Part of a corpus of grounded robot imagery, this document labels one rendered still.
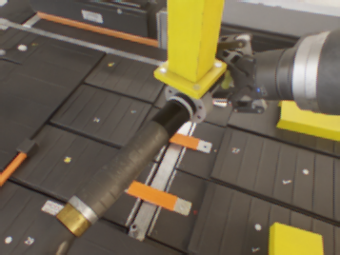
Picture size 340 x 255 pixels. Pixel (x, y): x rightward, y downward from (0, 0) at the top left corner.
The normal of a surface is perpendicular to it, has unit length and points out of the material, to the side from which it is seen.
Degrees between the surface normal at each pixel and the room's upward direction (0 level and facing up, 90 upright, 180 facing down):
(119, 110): 0
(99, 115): 0
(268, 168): 0
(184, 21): 90
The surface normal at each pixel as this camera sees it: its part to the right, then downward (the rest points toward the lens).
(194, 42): -0.60, 0.65
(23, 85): 0.00, -0.59
